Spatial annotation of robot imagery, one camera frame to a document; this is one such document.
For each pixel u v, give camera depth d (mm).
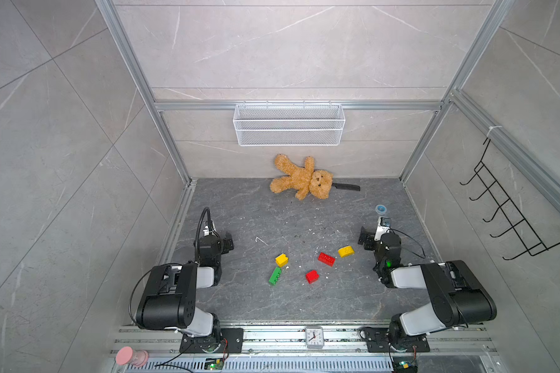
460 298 446
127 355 637
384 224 792
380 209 1072
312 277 862
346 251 927
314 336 730
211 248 712
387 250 701
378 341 730
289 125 1000
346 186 1217
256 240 979
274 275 855
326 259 903
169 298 445
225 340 728
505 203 673
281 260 900
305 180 1107
